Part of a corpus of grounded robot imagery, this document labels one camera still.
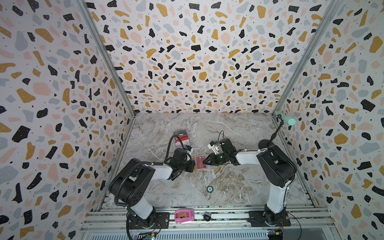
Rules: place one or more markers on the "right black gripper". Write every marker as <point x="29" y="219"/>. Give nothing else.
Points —
<point x="214" y="159"/>

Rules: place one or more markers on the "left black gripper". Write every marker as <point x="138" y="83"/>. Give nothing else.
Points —
<point x="192" y="164"/>

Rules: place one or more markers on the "yellow leather card holder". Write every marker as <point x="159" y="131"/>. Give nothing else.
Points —
<point x="208" y="167"/>

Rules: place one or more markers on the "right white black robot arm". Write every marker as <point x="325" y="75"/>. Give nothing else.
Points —
<point x="278" y="168"/>

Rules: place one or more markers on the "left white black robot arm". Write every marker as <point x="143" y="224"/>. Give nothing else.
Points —
<point x="130" y="184"/>

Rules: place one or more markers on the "clear acrylic card box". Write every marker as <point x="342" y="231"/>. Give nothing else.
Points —
<point x="182" y="138"/>

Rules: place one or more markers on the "black microphone stand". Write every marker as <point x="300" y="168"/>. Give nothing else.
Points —
<point x="271" y="138"/>

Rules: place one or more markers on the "pink tape dispenser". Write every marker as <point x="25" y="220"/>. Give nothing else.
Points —
<point x="184" y="216"/>

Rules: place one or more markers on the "small black knob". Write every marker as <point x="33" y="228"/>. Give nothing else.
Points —
<point x="207" y="216"/>

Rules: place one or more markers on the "green circuit board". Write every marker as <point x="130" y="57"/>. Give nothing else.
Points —
<point x="151" y="236"/>

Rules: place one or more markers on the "right circuit board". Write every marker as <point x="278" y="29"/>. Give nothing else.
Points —
<point x="275" y="234"/>

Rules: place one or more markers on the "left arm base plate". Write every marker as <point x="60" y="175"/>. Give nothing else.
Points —
<point x="154" y="220"/>

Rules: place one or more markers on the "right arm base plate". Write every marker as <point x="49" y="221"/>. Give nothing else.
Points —
<point x="258" y="219"/>

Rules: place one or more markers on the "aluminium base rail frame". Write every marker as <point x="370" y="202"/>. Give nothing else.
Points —
<point x="227" y="223"/>

